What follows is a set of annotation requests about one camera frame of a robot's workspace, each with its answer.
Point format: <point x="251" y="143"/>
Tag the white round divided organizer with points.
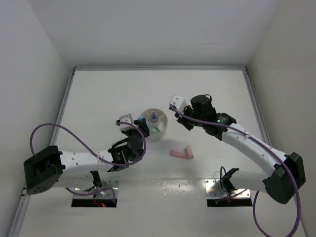
<point x="162" y="123"/>

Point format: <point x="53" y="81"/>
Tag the light blue eraser case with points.
<point x="150" y="128"/>

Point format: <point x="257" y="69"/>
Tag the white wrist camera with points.
<point x="124" y="122"/>
<point x="178" y="103"/>

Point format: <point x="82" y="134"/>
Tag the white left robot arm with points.
<point x="79" y="172"/>

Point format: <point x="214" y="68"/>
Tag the pink highlighter pen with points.
<point x="178" y="154"/>

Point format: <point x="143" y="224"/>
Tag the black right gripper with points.
<point x="180" y="118"/>

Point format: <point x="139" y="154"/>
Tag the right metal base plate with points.
<point x="214" y="191"/>

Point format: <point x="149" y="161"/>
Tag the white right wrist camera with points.
<point x="178" y="103"/>

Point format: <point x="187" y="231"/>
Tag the metal base plate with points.
<point x="108" y="190"/>
<point x="214" y="191"/>

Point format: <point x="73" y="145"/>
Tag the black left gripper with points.
<point x="141" y="123"/>

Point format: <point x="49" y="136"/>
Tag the pink eraser block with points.
<point x="189" y="151"/>

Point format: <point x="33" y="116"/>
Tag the aluminium table frame rail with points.
<point x="161" y="196"/>

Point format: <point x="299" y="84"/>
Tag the green highlighter pen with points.
<point x="155" y="130"/>

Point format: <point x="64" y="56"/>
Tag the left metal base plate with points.
<point x="108" y="190"/>

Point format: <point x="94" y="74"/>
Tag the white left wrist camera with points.
<point x="124" y="122"/>

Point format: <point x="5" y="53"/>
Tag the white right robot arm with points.
<point x="282" y="174"/>

